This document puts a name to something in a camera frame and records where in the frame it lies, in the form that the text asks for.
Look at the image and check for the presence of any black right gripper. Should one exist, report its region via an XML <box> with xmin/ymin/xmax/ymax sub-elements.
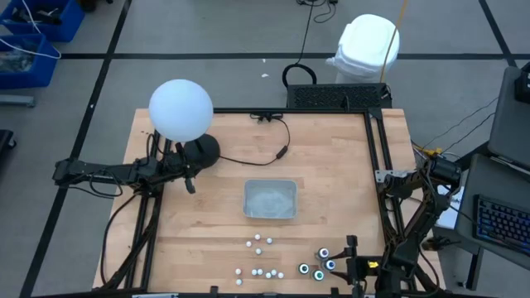
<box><xmin>329</xmin><ymin>234</ymin><xmax>378</xmax><ymax>287</ymax></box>

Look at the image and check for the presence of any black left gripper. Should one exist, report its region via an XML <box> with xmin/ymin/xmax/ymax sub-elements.
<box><xmin>167</xmin><ymin>142</ymin><xmax>219</xmax><ymax>195</ymax></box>

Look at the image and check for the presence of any white globe table lamp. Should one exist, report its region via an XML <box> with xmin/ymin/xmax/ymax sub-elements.
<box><xmin>147</xmin><ymin>78</ymin><xmax>222</xmax><ymax>171</ymax></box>

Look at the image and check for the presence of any grey plastic tray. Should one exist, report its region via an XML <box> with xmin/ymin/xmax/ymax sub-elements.
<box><xmin>242</xmin><ymin>178</ymin><xmax>299</xmax><ymax>220</ymax></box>

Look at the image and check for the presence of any black brown clamp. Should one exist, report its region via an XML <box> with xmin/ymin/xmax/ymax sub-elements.
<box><xmin>421</xmin><ymin>235</ymin><xmax>456</xmax><ymax>252</ymax></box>

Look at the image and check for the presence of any white printed paper sheet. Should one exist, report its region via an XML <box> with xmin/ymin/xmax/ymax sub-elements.
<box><xmin>435</xmin><ymin>184</ymin><xmax>465</xmax><ymax>230</ymax></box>

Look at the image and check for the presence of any black perforated computer case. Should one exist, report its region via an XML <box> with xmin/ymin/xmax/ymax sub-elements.
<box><xmin>285</xmin><ymin>82</ymin><xmax>393</xmax><ymax>111</ymax></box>

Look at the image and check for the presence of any backlit black keyboard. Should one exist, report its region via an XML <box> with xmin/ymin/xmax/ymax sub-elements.
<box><xmin>473</xmin><ymin>194</ymin><xmax>530</xmax><ymax>254</ymax></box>

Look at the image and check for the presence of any grey desk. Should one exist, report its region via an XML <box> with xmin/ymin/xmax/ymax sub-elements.
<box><xmin>487</xmin><ymin>65</ymin><xmax>530</xmax><ymax>169</ymax></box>
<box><xmin>454</xmin><ymin>153</ymin><xmax>530</xmax><ymax>291</ymax></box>

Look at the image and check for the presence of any blue storage bin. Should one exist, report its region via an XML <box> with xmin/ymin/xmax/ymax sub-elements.
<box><xmin>0</xmin><ymin>0</ymin><xmax>86</xmax><ymax>43</ymax></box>
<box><xmin>0</xmin><ymin>33</ymin><xmax>60</xmax><ymax>90</ymax></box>

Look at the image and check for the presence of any grey metal bar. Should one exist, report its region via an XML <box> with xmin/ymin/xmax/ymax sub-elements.
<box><xmin>0</xmin><ymin>95</ymin><xmax>36</xmax><ymax>108</ymax></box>

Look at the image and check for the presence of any white lined trash bin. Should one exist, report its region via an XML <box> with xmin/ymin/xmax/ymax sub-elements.
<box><xmin>325</xmin><ymin>13</ymin><xmax>401</xmax><ymax>84</ymax></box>

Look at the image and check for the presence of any black desktop device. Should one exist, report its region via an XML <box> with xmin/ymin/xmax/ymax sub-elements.
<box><xmin>514</xmin><ymin>61</ymin><xmax>530</xmax><ymax>103</ymax></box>

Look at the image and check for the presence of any black lamp power cable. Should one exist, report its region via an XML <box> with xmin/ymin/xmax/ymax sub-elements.
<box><xmin>218</xmin><ymin>112</ymin><xmax>292</xmax><ymax>167</ymax></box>

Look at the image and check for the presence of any black aluminium table frame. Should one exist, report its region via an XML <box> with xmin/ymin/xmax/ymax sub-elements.
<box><xmin>94</xmin><ymin>106</ymin><xmax>446</xmax><ymax>298</ymax></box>

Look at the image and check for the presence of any black floor cable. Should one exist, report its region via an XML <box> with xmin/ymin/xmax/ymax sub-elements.
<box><xmin>282</xmin><ymin>0</ymin><xmax>318</xmax><ymax>89</ymax></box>

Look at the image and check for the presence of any yellow wire bundle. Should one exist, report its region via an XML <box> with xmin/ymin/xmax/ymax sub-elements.
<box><xmin>412</xmin><ymin>142</ymin><xmax>444</xmax><ymax>161</ymax></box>

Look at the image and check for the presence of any yellow hanging cable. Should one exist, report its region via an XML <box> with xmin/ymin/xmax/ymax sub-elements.
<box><xmin>379</xmin><ymin>0</ymin><xmax>410</xmax><ymax>83</ymax></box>

